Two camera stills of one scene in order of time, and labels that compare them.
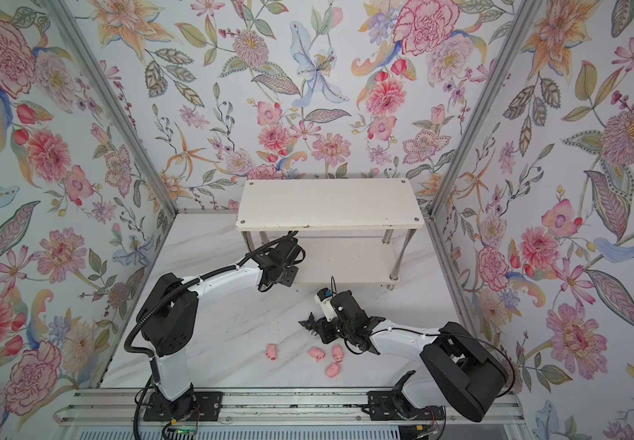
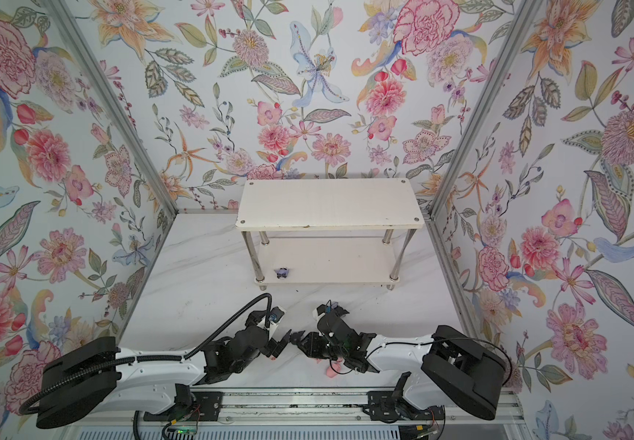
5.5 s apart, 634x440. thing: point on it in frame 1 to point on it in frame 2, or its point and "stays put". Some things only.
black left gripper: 285,260 to 272,339
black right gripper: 328,323 to 320,341
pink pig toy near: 333,369 stays put
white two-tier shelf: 388,205 stays put
